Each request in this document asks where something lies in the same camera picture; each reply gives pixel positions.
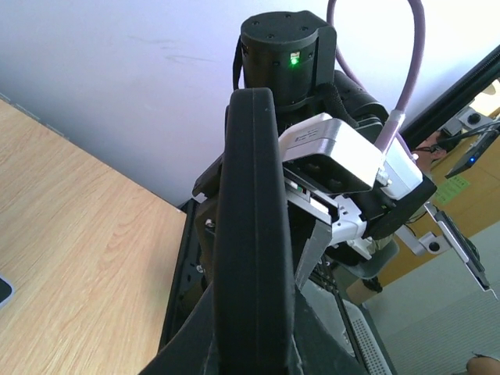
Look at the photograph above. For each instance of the light blue card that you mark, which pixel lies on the light blue card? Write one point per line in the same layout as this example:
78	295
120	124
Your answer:
7	291

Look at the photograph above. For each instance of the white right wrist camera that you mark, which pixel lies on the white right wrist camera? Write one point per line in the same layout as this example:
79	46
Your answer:
350	158

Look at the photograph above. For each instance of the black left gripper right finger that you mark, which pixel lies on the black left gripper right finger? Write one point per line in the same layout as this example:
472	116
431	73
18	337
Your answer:
314	351

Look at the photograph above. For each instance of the black phone case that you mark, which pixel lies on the black phone case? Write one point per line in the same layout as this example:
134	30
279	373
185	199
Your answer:
253	284

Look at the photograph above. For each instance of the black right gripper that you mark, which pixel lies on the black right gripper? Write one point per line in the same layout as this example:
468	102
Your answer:
273	222

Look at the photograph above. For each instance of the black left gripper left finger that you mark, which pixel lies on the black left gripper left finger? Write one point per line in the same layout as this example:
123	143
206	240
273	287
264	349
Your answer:
193	349

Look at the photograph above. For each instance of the black enclosure frame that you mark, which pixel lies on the black enclosure frame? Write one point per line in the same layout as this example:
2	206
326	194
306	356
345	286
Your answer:
189	279

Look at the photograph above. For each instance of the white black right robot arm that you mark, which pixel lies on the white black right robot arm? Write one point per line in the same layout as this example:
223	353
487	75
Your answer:
312	164

